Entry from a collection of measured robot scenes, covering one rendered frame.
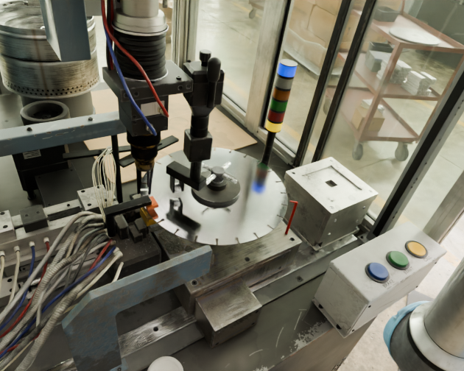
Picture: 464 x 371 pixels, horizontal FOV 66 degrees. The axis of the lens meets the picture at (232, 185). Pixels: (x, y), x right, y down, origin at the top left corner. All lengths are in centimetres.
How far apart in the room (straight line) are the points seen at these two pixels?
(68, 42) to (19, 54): 58
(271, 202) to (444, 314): 39
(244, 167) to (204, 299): 33
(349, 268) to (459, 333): 27
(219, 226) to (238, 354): 27
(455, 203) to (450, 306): 40
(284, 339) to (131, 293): 38
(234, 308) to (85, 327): 29
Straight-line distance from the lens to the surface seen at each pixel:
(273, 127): 100
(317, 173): 102
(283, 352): 83
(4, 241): 87
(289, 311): 88
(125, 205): 71
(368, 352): 182
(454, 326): 60
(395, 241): 92
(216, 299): 77
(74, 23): 66
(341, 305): 84
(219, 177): 77
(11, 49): 124
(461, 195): 94
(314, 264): 97
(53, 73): 124
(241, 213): 76
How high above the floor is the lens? 147
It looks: 39 degrees down
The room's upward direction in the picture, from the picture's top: 10 degrees clockwise
